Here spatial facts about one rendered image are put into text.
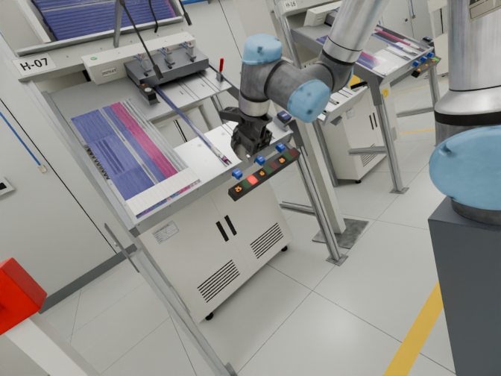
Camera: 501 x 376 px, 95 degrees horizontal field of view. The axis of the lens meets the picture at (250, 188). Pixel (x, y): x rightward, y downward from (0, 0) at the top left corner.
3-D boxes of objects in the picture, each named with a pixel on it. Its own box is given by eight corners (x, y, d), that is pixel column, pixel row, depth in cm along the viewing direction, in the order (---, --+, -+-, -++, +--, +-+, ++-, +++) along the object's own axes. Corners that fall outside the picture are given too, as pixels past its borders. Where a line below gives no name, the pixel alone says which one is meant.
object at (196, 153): (285, 138, 98) (288, 133, 95) (136, 227, 69) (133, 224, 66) (256, 112, 104) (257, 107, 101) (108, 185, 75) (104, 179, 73)
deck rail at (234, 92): (289, 142, 100) (294, 131, 95) (286, 144, 99) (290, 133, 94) (196, 60, 124) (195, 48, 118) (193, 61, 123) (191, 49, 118)
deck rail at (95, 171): (141, 234, 71) (135, 226, 66) (134, 238, 70) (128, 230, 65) (55, 104, 94) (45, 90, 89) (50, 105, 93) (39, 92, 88)
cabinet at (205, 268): (297, 246, 145) (259, 157, 125) (204, 332, 114) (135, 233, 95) (244, 224, 199) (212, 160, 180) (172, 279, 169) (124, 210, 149)
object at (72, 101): (231, 95, 112) (232, 85, 107) (89, 154, 83) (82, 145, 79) (193, 60, 123) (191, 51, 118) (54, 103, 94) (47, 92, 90)
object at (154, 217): (286, 144, 99) (291, 132, 93) (141, 234, 71) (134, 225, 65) (284, 142, 100) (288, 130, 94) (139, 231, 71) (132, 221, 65)
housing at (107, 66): (197, 67, 122) (195, 38, 110) (103, 98, 101) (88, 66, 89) (188, 59, 125) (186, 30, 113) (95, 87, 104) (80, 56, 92)
